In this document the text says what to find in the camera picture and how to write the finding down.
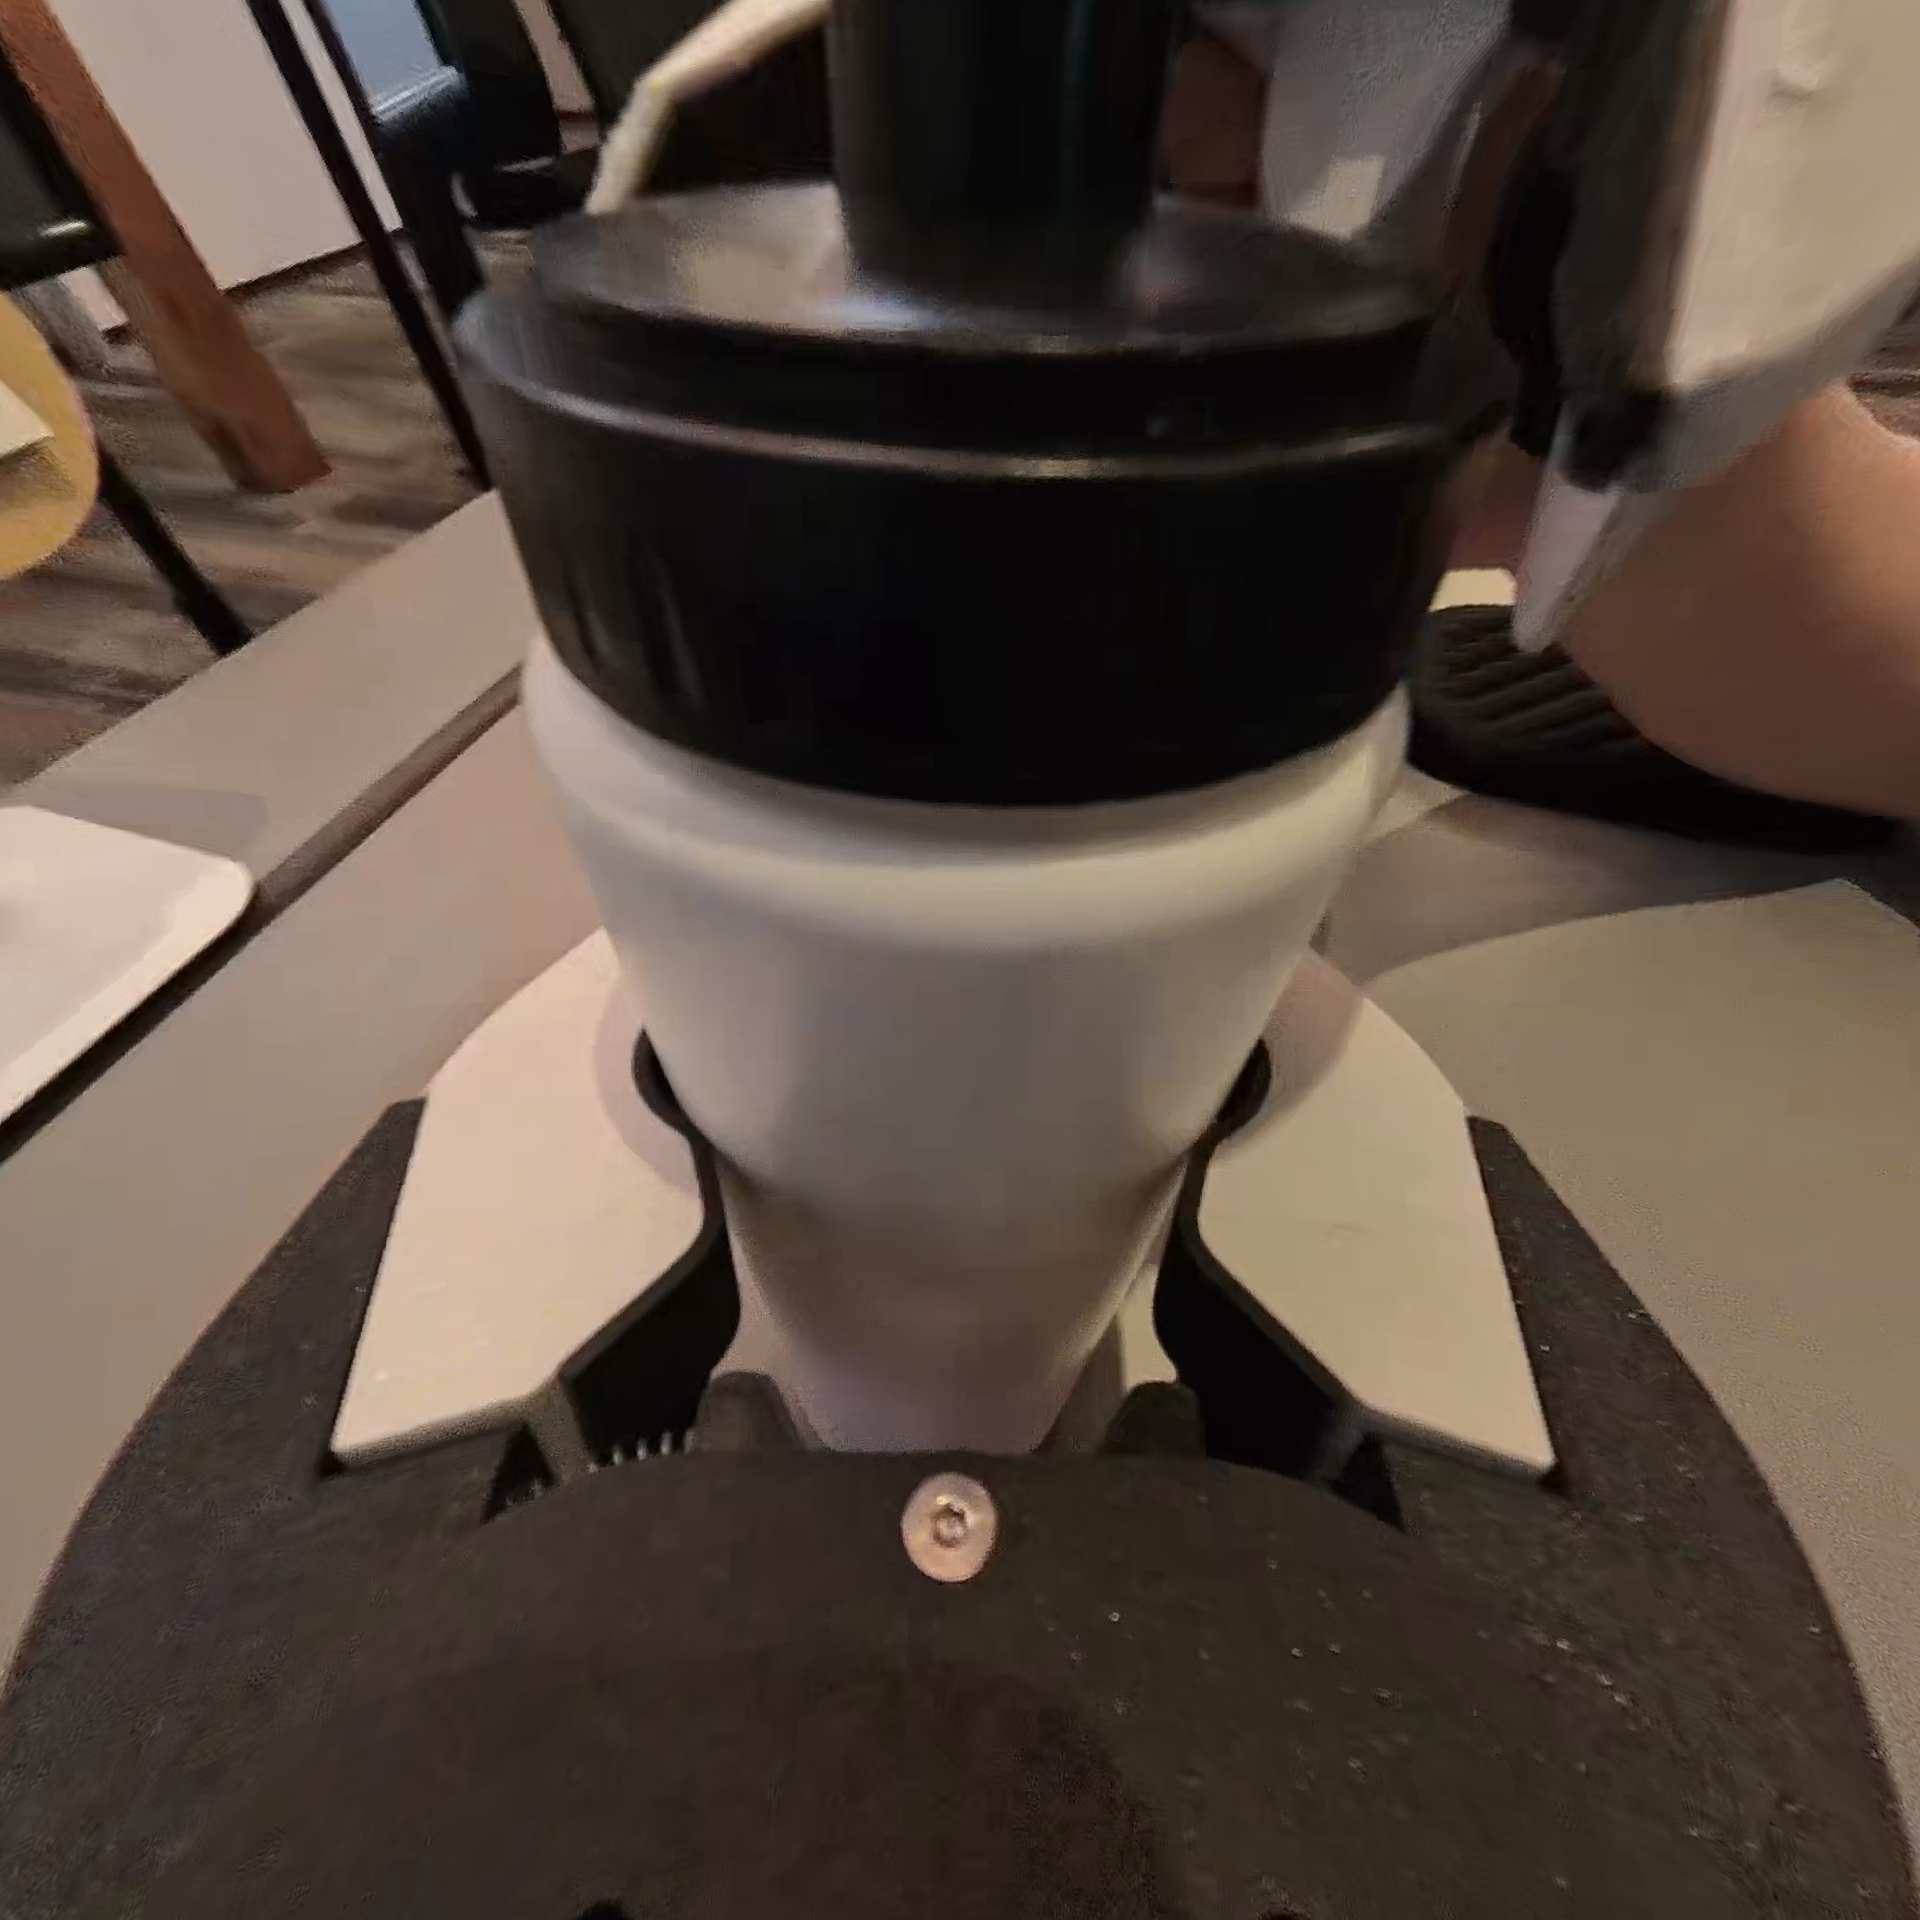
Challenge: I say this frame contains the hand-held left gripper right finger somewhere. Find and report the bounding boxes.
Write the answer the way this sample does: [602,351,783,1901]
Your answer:
[1151,950,1557,1480]

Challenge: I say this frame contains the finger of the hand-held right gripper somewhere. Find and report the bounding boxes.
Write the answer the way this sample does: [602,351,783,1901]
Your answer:
[583,0,835,212]
[1482,0,1920,653]

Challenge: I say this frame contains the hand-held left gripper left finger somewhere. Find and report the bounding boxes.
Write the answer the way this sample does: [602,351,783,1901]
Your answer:
[326,927,748,1478]

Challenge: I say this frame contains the white plastic bottle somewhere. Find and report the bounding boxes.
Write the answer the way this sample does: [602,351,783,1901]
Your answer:
[521,661,1415,1455]

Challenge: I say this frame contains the black bottle lid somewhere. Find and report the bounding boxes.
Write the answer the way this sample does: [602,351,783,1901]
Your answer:
[452,0,1509,812]

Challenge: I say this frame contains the black mesh office chair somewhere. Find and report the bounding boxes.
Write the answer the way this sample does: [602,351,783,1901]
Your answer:
[434,0,842,227]

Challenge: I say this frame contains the instruction sheet on stand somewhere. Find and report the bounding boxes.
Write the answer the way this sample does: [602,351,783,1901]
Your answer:
[0,292,255,1124]

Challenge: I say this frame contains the wooden table leg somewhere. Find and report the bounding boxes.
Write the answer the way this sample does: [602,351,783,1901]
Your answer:
[0,0,332,494]

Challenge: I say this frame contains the black metal frame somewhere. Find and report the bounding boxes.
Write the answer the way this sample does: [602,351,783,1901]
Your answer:
[0,60,249,653]

